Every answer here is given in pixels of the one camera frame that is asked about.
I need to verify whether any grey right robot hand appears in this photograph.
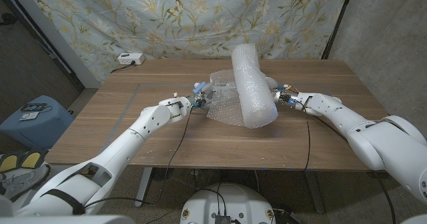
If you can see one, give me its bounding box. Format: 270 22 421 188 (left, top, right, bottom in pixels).
265 76 301 113

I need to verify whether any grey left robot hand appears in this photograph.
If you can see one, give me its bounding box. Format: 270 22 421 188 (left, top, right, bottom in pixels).
186 83 220 110

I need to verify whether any bubble wrap roll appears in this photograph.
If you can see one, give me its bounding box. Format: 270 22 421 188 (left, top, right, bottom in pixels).
205 43 280 129

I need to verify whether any white power strip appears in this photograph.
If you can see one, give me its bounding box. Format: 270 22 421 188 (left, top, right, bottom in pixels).
117 53 146 66

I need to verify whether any floral printed backdrop cloth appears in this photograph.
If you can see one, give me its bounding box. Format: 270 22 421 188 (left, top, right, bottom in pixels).
21 0 351 83

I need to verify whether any black backdrop stand pole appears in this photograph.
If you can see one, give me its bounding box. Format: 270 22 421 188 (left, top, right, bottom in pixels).
320 0 355 60

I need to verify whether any grey table leg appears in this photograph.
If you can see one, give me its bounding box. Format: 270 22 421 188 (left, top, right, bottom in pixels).
305 170 325 214

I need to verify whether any white table leg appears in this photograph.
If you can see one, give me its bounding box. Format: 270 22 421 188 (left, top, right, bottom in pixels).
135 167 153 207

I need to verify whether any white robot torso base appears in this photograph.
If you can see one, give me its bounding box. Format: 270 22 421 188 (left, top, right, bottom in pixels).
179 183 277 224

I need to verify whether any black phone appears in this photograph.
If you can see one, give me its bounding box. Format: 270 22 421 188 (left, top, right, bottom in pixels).
20 103 49 112

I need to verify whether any blue hard case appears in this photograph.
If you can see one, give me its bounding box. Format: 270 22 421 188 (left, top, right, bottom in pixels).
0 95 75 151

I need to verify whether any small white flat device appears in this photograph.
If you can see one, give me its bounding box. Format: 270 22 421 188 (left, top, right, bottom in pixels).
19 111 39 121

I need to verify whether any yellow and black shoe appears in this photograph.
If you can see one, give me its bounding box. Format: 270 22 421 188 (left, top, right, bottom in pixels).
19 149 49 170
0 153 20 173

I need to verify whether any grey sneaker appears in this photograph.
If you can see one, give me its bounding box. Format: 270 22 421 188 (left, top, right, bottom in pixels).
0 163 51 203

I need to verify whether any small blue toy camera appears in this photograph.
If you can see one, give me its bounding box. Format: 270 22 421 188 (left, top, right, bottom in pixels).
192 81 207 94

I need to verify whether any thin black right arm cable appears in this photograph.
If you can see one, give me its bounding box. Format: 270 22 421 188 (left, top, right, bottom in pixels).
301 104 312 172

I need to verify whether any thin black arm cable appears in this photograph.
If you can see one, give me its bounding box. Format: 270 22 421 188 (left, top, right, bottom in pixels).
301 104 312 172
83 107 194 209

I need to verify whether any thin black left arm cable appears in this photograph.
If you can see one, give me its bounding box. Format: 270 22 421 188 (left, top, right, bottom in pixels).
83 107 194 209

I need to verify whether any black power strip cord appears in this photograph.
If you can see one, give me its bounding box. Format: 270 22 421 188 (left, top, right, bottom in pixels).
109 61 136 74

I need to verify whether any black torso cable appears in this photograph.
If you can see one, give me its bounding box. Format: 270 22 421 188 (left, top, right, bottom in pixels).
199 183 228 217

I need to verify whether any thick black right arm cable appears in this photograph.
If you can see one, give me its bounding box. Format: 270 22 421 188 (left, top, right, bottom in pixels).
313 115 398 224

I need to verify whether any grey wall post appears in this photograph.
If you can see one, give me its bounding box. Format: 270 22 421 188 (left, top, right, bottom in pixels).
5 0 102 89

